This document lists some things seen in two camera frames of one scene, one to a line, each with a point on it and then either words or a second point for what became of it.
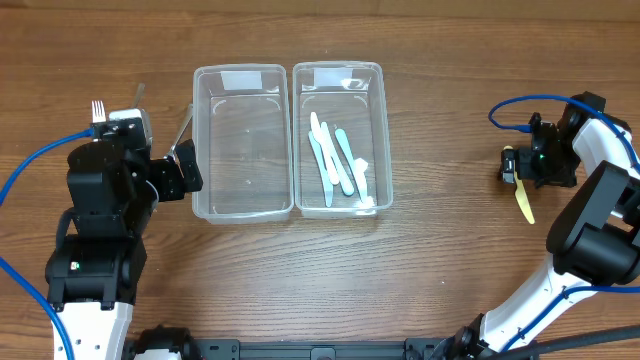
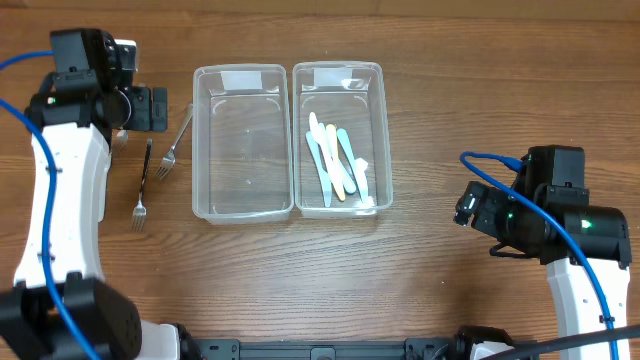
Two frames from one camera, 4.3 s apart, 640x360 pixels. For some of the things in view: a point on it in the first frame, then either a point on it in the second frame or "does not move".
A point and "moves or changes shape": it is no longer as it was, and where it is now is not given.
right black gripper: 513,169 → 477,206
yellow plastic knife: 523,199 moves or changes shape
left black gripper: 167,177 → 158,108
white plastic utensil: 318,136 does not move
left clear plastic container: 242,140 does not move
